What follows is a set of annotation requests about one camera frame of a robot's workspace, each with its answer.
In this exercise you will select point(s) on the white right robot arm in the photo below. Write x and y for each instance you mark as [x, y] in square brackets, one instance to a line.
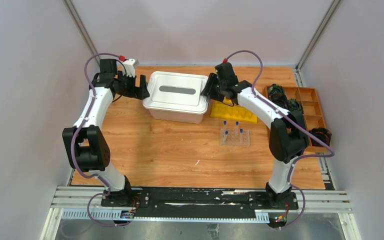
[287, 134]

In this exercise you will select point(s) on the dark rolled tie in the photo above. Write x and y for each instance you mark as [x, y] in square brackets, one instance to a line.
[280, 100]

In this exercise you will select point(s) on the pink plastic bin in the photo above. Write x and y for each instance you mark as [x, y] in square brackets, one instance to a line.
[193, 117]

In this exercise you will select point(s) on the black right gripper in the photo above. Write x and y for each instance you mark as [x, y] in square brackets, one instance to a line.
[209, 90]

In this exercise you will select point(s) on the blue floral rolled tie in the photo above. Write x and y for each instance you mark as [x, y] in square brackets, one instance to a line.
[275, 89]

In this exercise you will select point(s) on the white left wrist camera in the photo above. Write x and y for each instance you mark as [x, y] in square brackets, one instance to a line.
[128, 65]

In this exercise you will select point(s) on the wooden compartment organizer tray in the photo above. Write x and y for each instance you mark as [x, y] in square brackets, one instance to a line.
[312, 109]

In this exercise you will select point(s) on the black rolled belt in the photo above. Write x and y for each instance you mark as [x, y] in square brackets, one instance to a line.
[323, 134]

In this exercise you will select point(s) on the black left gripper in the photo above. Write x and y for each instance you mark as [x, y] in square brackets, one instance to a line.
[131, 86]

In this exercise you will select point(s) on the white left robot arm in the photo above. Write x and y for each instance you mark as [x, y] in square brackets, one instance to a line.
[86, 147]

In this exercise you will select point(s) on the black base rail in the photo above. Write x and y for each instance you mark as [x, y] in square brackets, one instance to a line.
[200, 203]

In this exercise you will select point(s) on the yellow test tube rack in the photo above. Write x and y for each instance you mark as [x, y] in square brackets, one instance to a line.
[236, 113]

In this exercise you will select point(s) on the green floral rolled tie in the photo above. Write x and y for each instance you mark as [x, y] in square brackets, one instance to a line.
[295, 106]

